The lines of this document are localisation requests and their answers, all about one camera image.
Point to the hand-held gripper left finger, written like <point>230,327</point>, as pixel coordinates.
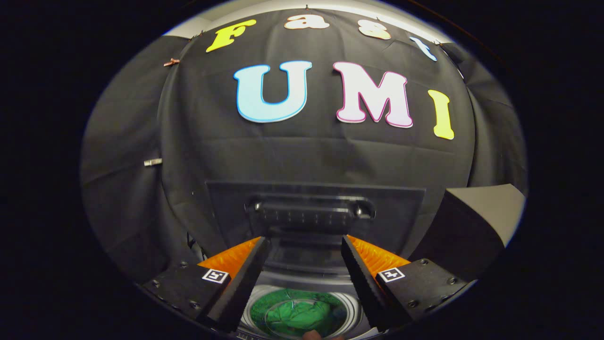
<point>247,288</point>

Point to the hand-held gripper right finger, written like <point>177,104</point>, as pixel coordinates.
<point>365,288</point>

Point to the green polo shirt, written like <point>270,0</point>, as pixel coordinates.
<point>302,314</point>

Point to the black backdrop cloth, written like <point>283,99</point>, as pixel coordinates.
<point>292,151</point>

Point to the grey cabinet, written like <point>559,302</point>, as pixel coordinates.
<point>490,208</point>

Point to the silver clip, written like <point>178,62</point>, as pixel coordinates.
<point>152,162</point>

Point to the copper clip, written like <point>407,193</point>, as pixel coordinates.
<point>171,62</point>

